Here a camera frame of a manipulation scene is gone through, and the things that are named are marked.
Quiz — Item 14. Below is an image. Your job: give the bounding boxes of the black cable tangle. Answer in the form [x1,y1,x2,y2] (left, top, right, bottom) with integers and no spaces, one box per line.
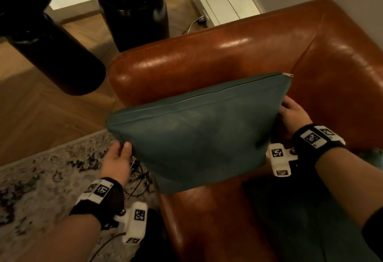
[123,157,155,201]

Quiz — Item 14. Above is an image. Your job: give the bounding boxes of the person's left hand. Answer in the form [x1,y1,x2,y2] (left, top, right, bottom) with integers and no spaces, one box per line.
[101,140,133,187]

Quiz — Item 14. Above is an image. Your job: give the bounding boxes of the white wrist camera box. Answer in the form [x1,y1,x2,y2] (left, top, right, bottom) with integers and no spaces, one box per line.
[266,143,299,178]
[113,201,148,245]

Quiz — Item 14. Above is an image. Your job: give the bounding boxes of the person's left forearm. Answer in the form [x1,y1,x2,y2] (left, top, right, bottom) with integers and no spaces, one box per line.
[15,214,102,262]

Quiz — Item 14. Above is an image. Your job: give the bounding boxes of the brown leather sofa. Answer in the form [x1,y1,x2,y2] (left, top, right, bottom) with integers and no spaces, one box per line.
[107,0,383,262]

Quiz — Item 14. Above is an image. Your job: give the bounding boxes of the black trousers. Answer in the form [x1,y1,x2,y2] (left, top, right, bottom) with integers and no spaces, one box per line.
[130,208,180,262]

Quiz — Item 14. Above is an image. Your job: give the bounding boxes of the thin black camera cable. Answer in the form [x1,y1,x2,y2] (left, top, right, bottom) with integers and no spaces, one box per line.
[89,232,128,262]

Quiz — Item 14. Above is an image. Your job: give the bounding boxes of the person's right forearm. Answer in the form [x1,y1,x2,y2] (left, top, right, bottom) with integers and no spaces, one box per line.
[314,147,383,229]

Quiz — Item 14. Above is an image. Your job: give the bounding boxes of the black marker wristband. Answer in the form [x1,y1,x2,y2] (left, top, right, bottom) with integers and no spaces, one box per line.
[69,177,125,231]
[292,123,346,167]

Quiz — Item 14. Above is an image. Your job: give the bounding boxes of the patterned grey rug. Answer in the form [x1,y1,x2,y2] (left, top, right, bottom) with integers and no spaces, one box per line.
[0,129,159,262]

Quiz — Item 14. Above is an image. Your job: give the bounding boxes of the person's right hand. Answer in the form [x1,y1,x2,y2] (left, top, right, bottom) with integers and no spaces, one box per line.
[278,95,313,140]

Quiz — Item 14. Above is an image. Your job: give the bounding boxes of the black floor vase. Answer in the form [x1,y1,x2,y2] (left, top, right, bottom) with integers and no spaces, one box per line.
[97,0,170,53]

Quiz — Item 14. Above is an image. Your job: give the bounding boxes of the teal cushion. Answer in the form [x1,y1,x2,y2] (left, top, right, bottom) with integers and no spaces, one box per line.
[105,72,294,194]
[244,148,383,262]

